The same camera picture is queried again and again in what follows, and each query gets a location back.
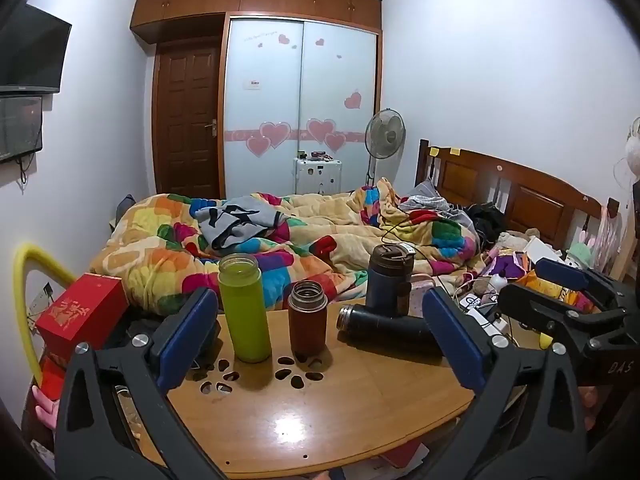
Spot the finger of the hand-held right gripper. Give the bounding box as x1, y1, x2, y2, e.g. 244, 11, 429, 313
535, 257, 640, 312
499, 282, 627, 357

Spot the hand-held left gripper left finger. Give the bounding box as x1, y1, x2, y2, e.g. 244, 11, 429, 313
55, 288, 227, 480

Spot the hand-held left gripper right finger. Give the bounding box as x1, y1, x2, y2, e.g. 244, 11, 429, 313
412, 285, 591, 480

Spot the green cup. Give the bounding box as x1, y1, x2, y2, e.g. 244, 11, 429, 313
217, 253, 273, 364

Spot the black cup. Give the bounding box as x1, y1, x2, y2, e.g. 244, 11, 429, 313
336, 303, 447, 359

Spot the dark blue cup brown lid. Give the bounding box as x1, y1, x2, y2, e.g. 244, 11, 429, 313
364, 242, 416, 319

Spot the red-brown metal cup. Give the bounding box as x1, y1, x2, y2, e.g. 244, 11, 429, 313
287, 280, 329, 356

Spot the person's right hand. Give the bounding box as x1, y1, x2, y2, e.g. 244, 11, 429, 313
580, 386, 601, 432

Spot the white box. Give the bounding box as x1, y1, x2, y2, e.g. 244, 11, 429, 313
522, 236, 564, 262

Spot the green bunny plush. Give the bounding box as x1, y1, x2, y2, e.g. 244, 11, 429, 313
567, 232, 604, 269

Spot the white power strip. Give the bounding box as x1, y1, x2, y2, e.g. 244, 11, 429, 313
456, 292, 509, 337

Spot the beige plush toy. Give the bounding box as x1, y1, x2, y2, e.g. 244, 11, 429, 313
494, 228, 542, 257

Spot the colourful patchwork blanket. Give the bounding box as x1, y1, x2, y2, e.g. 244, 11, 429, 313
89, 177, 484, 317

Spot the wooden bed headboard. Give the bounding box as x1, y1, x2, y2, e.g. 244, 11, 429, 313
414, 139, 622, 257

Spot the black clothing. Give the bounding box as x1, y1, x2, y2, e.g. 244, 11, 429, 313
467, 203, 507, 252

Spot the red gift box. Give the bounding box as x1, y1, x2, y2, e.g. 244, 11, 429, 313
35, 272, 126, 362

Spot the grey patterned garment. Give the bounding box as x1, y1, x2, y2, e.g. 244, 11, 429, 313
193, 194, 286, 252

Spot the flat red box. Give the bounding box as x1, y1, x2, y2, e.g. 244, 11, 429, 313
39, 354, 69, 402

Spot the yellow foam tube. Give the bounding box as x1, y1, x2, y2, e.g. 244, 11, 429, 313
12, 243, 77, 384

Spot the white small cabinet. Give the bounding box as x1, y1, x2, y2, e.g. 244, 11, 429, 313
292, 156, 344, 197

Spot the standing fan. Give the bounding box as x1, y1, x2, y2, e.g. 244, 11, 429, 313
363, 108, 407, 187

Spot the brown wooden door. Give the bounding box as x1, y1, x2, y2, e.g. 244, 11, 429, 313
154, 44, 224, 201

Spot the wardrobe with heart stickers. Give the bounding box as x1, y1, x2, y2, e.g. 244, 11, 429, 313
222, 12, 384, 202

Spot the wooden overhead cabinet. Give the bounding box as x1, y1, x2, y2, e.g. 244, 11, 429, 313
130, 0, 384, 45

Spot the black cable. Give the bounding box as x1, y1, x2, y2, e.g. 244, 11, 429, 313
379, 204, 417, 247

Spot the small dark wall screen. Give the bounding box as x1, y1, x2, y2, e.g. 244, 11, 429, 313
0, 94, 44, 164

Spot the wall television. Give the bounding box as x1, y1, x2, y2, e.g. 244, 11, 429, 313
0, 2, 73, 94

